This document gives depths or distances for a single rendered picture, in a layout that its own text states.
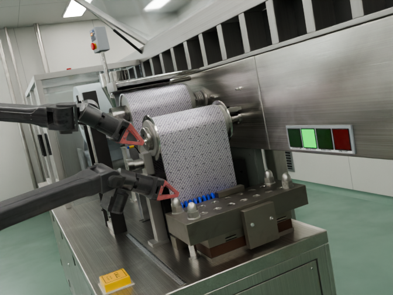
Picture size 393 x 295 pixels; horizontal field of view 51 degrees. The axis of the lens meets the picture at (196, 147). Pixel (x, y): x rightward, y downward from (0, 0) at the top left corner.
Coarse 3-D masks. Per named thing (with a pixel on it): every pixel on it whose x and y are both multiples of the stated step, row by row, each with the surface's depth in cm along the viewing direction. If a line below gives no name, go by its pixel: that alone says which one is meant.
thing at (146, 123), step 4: (220, 108) 136; (224, 112) 135; (224, 116) 135; (144, 124) 131; (148, 124) 127; (228, 124) 135; (152, 128) 125; (228, 128) 136; (152, 132) 125; (156, 140) 125; (156, 144) 125; (156, 148) 126; (152, 152) 130; (156, 152) 127
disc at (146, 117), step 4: (144, 116) 130; (148, 116) 127; (144, 120) 131; (148, 120) 128; (152, 120) 125; (152, 124) 125; (156, 128) 124; (156, 132) 123; (156, 136) 124; (160, 144) 124; (160, 148) 124; (160, 152) 125; (152, 156) 133; (156, 156) 129; (156, 160) 130
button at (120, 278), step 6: (120, 270) 113; (102, 276) 112; (108, 276) 111; (114, 276) 110; (120, 276) 110; (126, 276) 109; (102, 282) 108; (108, 282) 107; (114, 282) 107; (120, 282) 108; (126, 282) 109; (108, 288) 107; (114, 288) 107
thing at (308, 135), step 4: (304, 132) 112; (308, 132) 110; (312, 132) 109; (304, 136) 112; (308, 136) 111; (312, 136) 109; (304, 140) 113; (308, 140) 111; (312, 140) 110; (304, 144) 113; (308, 144) 112; (312, 144) 110
